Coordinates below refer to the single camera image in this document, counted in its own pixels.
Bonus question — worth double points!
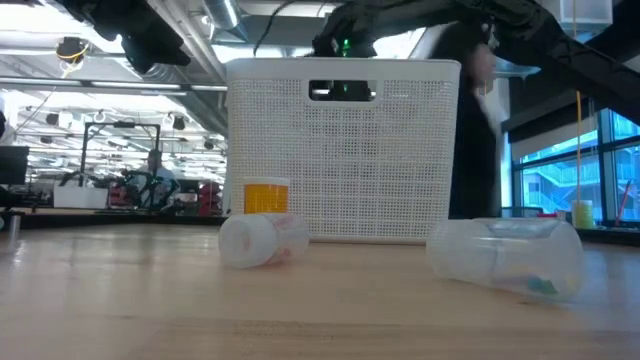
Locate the black monitor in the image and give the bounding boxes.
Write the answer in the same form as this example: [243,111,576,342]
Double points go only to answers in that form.
[0,145,30,186]

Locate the long ceiling light bar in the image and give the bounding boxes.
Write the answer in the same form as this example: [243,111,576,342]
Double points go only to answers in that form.
[0,77,229,97]

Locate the red tool chest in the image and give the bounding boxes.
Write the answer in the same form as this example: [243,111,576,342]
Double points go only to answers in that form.
[198,180,225,217]

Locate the white box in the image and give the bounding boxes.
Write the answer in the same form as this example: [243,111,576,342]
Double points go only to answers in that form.
[52,184,111,210]

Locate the black aluminium table frame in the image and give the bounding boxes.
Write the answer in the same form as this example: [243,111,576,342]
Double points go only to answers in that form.
[0,208,640,247]

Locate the person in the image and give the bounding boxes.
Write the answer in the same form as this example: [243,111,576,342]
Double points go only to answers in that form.
[142,148,177,204]
[432,19,506,221]

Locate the black background rig frame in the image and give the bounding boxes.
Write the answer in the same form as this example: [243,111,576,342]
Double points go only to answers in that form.
[78,121,162,214]

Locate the clear vial pink contents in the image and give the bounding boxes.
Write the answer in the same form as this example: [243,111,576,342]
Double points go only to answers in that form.
[218,212,311,270]

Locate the clear vial green contents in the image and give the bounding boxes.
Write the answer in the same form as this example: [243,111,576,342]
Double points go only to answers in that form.
[426,217,586,302]

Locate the white perforated plastic basket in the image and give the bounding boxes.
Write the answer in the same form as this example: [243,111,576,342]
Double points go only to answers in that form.
[224,57,462,246]

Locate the black reel yellow cord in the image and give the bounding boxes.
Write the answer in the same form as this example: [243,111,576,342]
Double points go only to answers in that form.
[53,36,92,80]

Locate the yellow-green spool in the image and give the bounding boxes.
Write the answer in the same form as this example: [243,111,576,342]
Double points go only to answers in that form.
[571,199,595,230]

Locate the orange pill bottle white cap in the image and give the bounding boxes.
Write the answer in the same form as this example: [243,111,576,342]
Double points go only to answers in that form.
[242,176,291,216]

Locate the round silver air duct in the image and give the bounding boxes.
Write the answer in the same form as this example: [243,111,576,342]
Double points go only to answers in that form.
[202,0,242,31]

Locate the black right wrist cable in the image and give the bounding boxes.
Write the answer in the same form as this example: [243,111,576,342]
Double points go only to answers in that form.
[252,0,301,57]

